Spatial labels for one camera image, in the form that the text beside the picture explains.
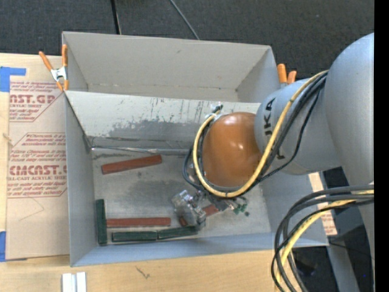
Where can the red-brown flat block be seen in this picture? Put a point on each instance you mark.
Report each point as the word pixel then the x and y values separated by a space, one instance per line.
pixel 130 164
pixel 138 222

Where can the dark green flat block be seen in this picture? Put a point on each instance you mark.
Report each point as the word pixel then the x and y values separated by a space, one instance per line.
pixel 101 222
pixel 176 233
pixel 134 236

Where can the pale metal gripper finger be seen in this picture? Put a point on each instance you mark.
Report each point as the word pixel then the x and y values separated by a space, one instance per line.
pixel 196 217
pixel 183 200

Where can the brown cardboard board red print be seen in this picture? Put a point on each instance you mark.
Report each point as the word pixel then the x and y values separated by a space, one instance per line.
pixel 36 211

